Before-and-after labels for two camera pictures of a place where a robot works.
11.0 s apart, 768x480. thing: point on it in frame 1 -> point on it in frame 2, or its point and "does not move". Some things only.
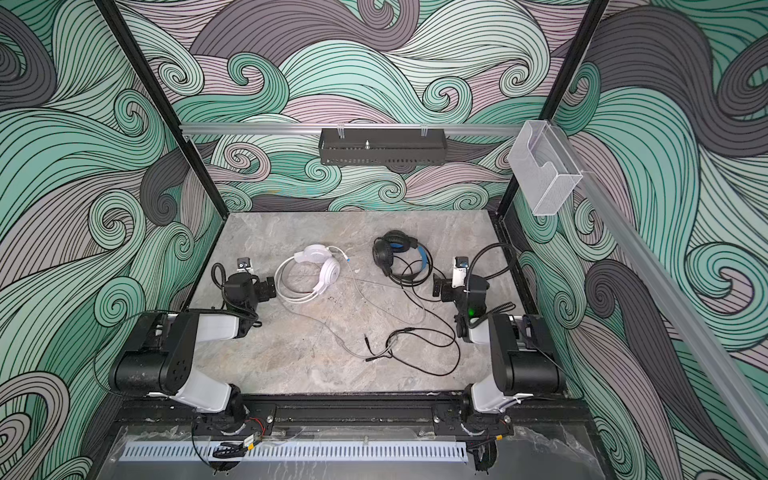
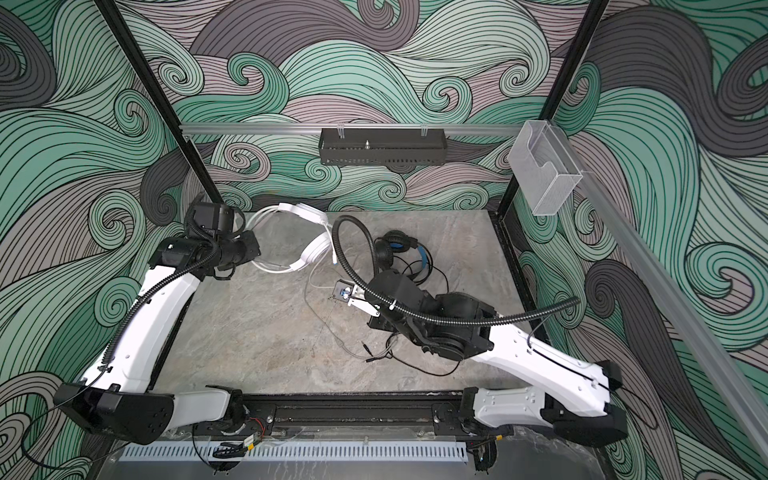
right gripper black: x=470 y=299 -> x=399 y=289
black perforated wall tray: x=383 y=146 does not move
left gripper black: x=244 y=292 -> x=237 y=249
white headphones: x=329 y=272 -> x=315 y=248
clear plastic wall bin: x=543 y=167 does not move
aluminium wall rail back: x=348 y=128 does not move
